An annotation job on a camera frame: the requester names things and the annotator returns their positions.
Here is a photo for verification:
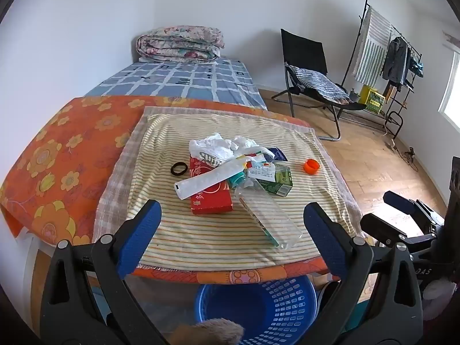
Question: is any blue foil wrapper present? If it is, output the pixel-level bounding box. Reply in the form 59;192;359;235
266;147;288;162

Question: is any green striped towel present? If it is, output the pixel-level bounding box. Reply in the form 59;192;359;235
353;7;392;85

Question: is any orange floral tablecloth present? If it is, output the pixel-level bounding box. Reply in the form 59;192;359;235
0;95;346;284

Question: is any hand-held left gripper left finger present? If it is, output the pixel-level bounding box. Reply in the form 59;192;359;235
40;199;169;345

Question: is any red cardboard box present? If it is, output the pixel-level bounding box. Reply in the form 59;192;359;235
189;153;233;215

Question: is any dark grey jacket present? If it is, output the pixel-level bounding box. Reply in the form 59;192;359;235
382;37;410;87

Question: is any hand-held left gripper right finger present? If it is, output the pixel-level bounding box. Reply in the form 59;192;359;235
298;202;425;345

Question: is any colourful toothpaste tube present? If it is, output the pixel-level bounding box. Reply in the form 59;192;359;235
235;154;275;178

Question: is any checked beige cloth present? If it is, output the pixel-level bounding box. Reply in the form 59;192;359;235
93;106;363;274

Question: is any striped yellow cloth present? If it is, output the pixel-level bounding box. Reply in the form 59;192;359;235
127;113;354;272

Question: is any striped grey blanket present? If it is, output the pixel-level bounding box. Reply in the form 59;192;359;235
289;65;351;103

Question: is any black clothes rack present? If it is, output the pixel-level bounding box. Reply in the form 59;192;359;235
341;0;423;141

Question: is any brown furry slipper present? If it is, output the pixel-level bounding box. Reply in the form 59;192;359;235
169;318;245;345

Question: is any clear plastic bottle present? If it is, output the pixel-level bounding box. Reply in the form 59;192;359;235
230;172;303;250

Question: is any black floor cable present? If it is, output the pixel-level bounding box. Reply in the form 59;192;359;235
386;140;419;171

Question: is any window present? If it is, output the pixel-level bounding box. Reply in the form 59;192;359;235
438;48;460;130

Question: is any folded floral quilt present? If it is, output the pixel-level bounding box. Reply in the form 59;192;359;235
136;26;225;62

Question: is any teal garment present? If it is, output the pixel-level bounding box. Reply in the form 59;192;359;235
408;55;425;78

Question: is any yellow plastic crate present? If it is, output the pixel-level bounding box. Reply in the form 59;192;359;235
359;84;386;115

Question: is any green drink carton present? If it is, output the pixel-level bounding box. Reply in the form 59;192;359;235
248;162;293;196

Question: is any blue plastic basket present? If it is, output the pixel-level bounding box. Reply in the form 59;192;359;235
194;275;317;345

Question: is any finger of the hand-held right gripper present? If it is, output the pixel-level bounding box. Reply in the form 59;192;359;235
360;214;437;250
383;190;446;232

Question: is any black folding chair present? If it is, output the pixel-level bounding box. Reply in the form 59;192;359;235
271;29;367;141

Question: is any bed with blue plaid sheet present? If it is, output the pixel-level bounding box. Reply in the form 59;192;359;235
83;57;268;110

